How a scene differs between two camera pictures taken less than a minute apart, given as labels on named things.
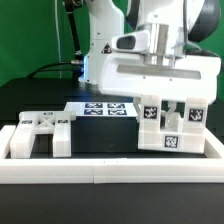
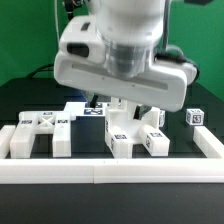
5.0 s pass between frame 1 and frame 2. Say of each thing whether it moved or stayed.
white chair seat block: moved
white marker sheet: stayed
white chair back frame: stayed
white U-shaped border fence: stayed
